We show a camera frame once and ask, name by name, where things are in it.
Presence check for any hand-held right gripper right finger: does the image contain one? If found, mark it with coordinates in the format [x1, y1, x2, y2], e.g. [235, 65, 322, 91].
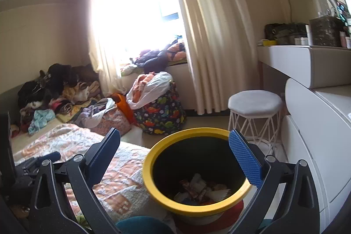
[227, 129, 321, 234]

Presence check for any clothes heap on window sill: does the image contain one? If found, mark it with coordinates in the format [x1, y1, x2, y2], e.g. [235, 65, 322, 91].
[120, 41, 187, 76]

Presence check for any short cream curtain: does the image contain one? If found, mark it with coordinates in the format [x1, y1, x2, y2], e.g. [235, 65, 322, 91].
[85, 0, 130, 92]

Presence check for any dark patterned storage box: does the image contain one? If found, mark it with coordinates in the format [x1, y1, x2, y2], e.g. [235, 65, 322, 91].
[309, 16, 345, 47]

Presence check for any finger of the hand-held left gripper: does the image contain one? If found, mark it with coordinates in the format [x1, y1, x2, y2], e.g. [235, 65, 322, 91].
[16, 151, 61, 179]

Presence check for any teal cloth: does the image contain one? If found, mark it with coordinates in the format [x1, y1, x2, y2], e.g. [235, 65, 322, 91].
[115, 216, 171, 234]

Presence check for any dark camouflage bag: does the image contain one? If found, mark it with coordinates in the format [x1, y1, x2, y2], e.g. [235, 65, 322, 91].
[264, 22, 308, 46]

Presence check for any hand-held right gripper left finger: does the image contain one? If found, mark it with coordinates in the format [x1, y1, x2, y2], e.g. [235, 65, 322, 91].
[27, 127, 121, 234]

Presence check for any light blue cloth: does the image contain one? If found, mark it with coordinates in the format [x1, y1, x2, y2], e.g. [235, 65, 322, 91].
[28, 109, 57, 136]

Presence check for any white bag with orange clothes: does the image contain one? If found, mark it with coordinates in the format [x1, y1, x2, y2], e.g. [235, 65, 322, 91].
[126, 71, 174, 110]

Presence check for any white wire frame stool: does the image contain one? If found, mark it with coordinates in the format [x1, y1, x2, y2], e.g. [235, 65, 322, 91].
[227, 90, 285, 158]

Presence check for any long cream curtain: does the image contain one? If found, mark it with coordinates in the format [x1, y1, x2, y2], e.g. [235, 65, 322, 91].
[164, 0, 260, 116]

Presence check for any grey bed headboard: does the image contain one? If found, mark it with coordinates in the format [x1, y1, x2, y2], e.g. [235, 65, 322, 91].
[0, 83, 29, 111]

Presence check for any pile of mixed clothes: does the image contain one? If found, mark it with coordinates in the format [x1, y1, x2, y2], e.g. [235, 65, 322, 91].
[18, 63, 104, 125]

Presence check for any orange fabric bag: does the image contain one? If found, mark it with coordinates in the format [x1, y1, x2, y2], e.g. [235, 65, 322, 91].
[111, 93, 138, 125]

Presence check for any yellow rimmed black trash bin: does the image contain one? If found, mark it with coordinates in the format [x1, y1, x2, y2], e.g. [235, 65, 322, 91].
[143, 127, 254, 225]

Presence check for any dinosaur print laundry bag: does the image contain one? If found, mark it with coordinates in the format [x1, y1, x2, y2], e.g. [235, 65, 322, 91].
[134, 82, 187, 136]

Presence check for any white dressing table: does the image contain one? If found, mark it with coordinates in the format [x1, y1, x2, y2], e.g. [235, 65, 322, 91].
[257, 45, 351, 90]
[282, 78, 351, 234]

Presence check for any orange and white quilted blanket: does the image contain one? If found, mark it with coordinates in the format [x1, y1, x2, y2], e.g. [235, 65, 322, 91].
[12, 123, 154, 227]

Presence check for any white foam fruit net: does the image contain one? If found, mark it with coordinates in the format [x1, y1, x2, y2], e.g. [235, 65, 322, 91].
[190, 173, 208, 191]

